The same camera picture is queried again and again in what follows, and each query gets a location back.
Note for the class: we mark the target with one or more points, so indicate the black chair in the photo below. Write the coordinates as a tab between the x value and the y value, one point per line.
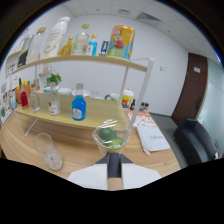
195	141

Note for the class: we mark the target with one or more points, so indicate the ceiling air vent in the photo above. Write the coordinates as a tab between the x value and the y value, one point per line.
149	17

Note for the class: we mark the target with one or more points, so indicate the two-tier wooden shelf rack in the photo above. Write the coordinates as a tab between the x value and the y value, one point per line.
96	111

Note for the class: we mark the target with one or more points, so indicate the measuring cup with limes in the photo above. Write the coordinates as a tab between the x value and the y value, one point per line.
110	136

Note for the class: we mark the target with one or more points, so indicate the white notebook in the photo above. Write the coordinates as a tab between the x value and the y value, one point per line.
153	137

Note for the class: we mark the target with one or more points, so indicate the glass tumbler with ice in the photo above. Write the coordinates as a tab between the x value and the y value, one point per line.
50	153

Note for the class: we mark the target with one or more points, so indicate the green potted plant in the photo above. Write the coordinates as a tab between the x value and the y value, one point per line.
54	79

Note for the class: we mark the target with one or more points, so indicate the white bowl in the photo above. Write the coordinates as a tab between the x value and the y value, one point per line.
64	91

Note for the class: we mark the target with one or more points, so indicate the yellow instant noodle cup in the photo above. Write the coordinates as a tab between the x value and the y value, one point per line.
127	99

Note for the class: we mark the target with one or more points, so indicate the yellow cartoon print can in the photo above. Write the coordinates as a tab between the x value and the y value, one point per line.
120	43

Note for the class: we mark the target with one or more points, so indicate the green mug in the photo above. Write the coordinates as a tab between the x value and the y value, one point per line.
112	97

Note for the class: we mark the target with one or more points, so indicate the large white bottle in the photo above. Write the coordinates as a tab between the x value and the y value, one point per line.
55	38

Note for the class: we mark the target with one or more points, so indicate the clear bottle with green cap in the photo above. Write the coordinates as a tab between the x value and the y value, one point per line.
80	41

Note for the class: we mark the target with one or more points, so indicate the glass jar with cork lid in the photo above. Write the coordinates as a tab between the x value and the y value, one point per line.
36	46

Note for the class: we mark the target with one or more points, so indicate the amber syrup bottle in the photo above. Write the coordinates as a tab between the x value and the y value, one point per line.
66	48

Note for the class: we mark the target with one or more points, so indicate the small printed carton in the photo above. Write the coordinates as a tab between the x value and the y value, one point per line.
104	48

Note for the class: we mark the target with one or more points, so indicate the brown door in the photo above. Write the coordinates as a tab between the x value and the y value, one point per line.
191	90

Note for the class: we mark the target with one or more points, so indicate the clear bottle with blue cap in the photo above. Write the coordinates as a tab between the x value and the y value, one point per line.
92	46

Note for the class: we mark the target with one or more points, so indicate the clear bottle with orange cap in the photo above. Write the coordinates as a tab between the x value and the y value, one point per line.
35	101

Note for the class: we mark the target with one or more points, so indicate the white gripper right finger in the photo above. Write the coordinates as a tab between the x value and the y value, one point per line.
136	175

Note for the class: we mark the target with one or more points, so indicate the blue rimmed bowl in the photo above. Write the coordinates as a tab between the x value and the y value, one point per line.
46	90

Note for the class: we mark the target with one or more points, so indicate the red liquid bottle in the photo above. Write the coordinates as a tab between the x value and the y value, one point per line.
24	99

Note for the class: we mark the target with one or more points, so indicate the white plate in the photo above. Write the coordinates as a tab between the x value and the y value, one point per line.
86	93

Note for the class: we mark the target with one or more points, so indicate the blue liquid bottle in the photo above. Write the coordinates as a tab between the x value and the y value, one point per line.
79	108

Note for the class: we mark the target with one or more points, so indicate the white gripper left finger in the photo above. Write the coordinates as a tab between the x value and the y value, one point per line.
91	176

